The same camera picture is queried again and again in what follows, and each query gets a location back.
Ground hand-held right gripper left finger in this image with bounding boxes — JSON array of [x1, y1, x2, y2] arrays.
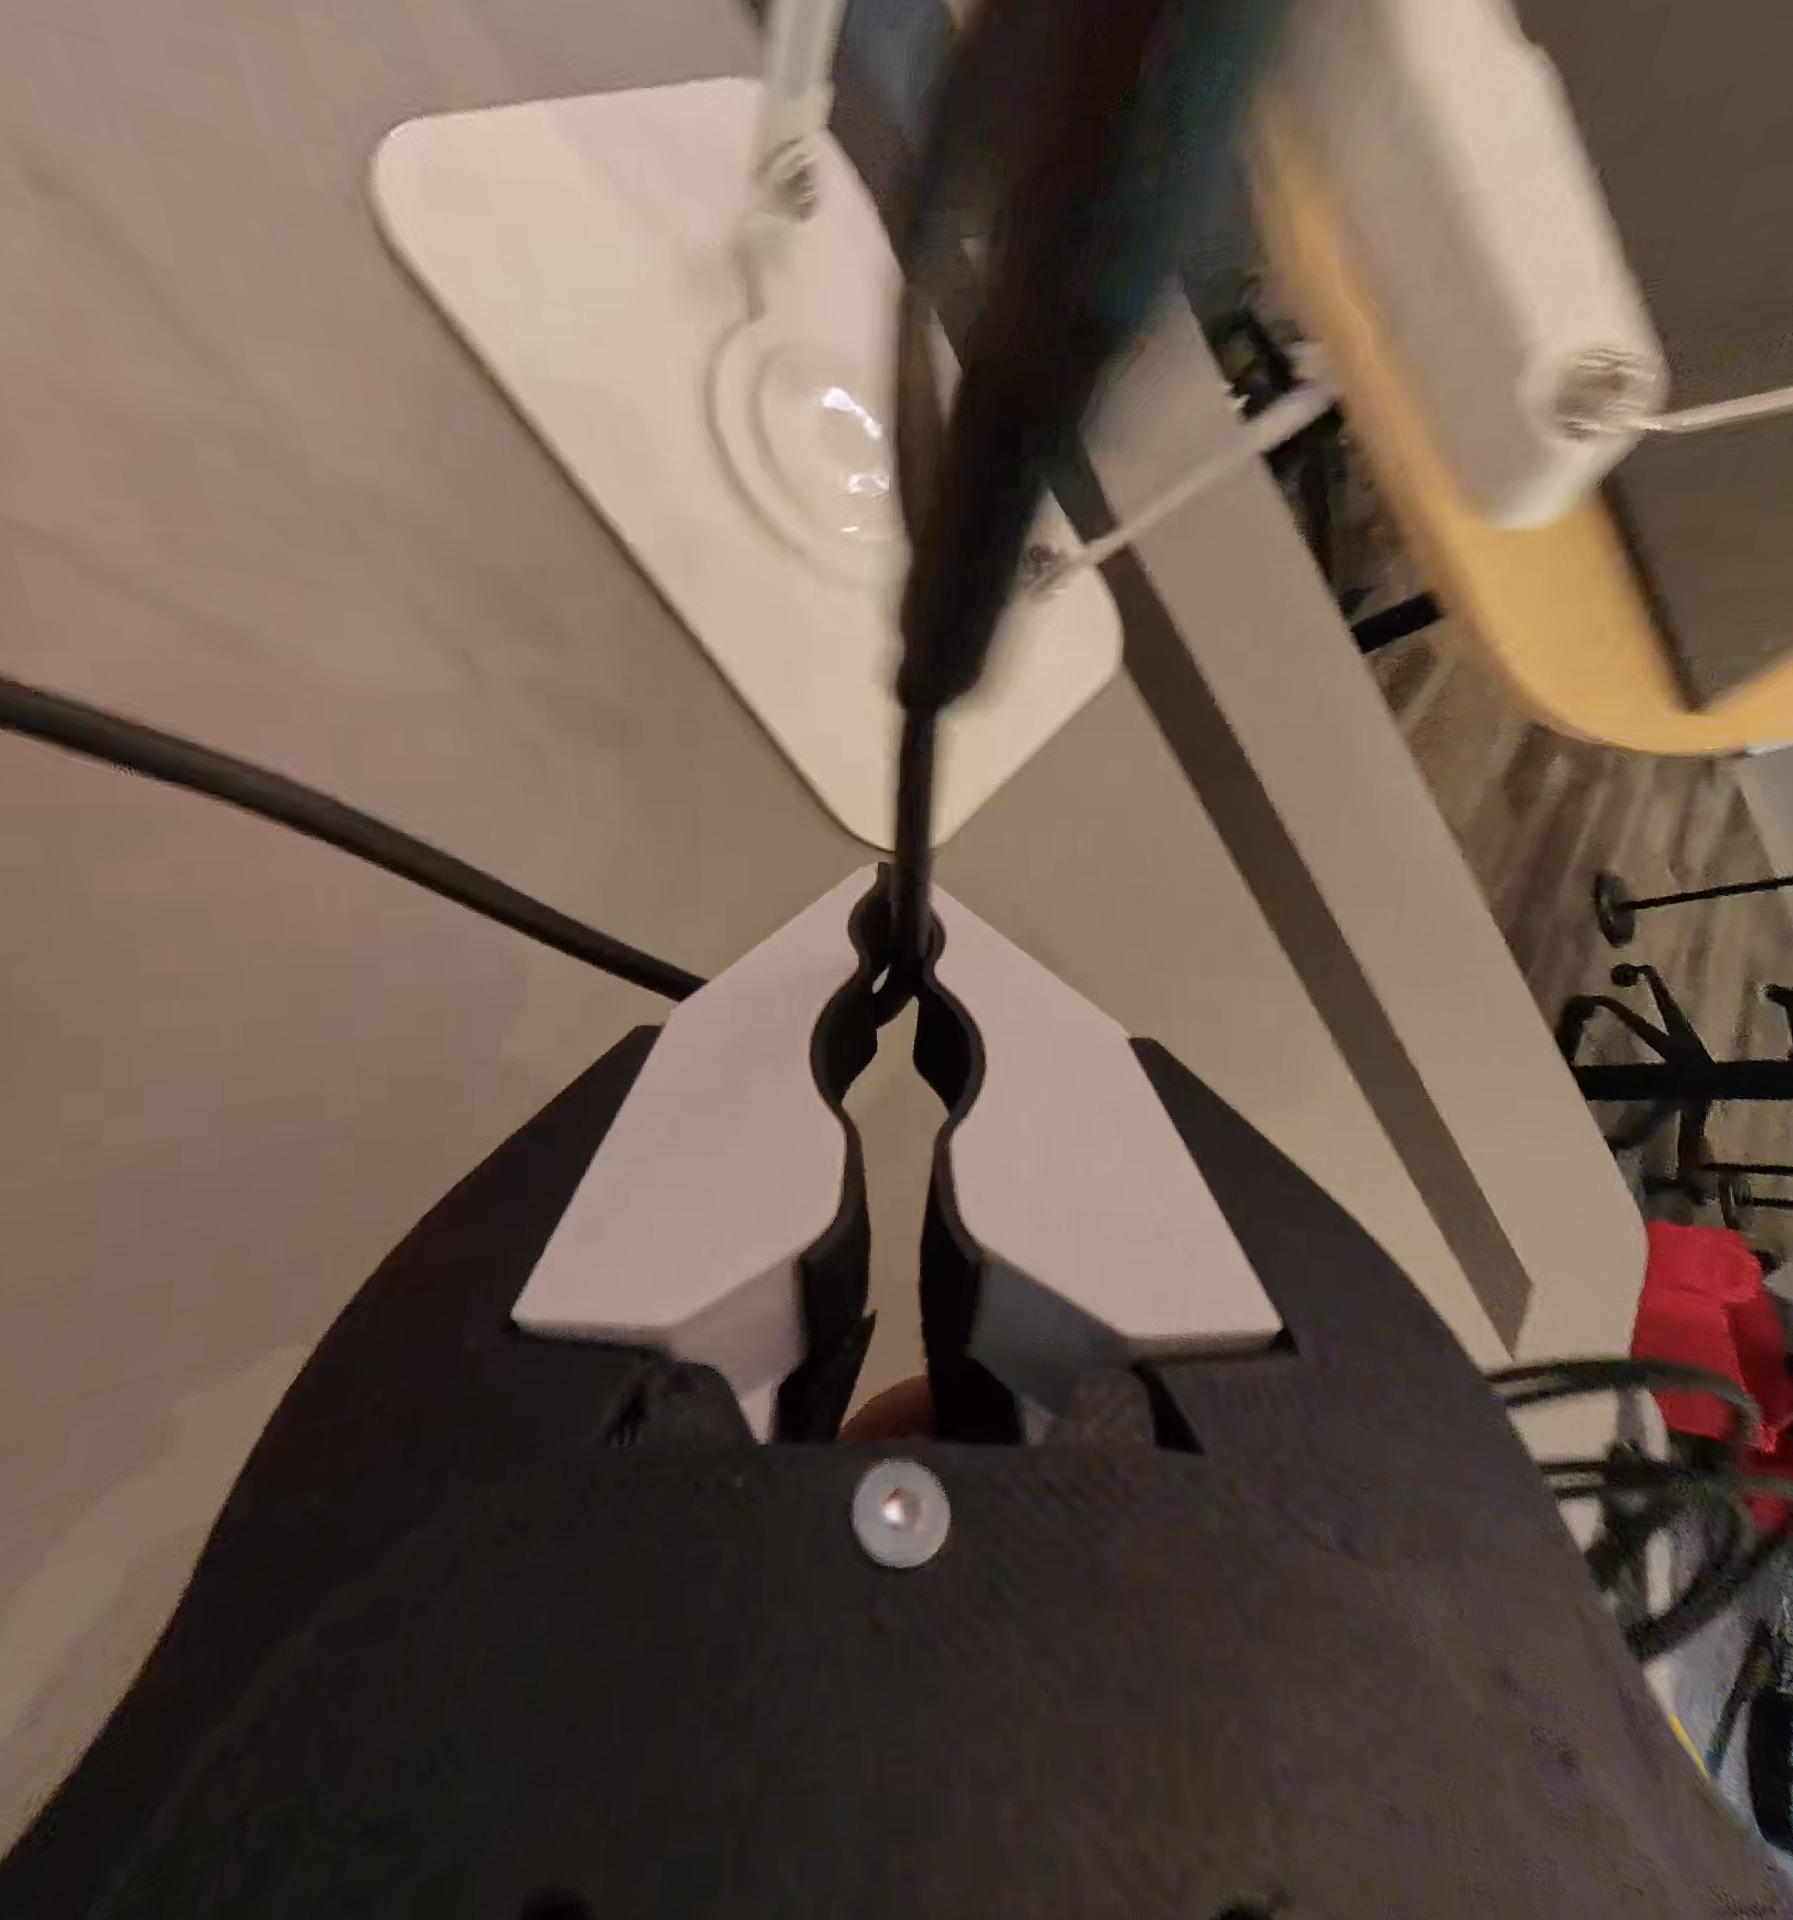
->
[[509, 867, 885, 1434]]

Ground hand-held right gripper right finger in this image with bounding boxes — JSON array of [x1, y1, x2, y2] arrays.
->
[[914, 897, 1284, 1428]]

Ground black smooth usb-c cable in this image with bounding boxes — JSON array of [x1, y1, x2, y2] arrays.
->
[[0, 0, 1228, 1003]]

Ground black office chair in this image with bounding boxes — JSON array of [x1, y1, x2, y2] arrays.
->
[[1557, 959, 1793, 1201]]

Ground red plastic crates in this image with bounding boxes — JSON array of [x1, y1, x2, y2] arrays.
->
[[1632, 1218, 1793, 1554]]

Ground white metal stand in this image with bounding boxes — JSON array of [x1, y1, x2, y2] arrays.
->
[[371, 0, 1793, 849]]

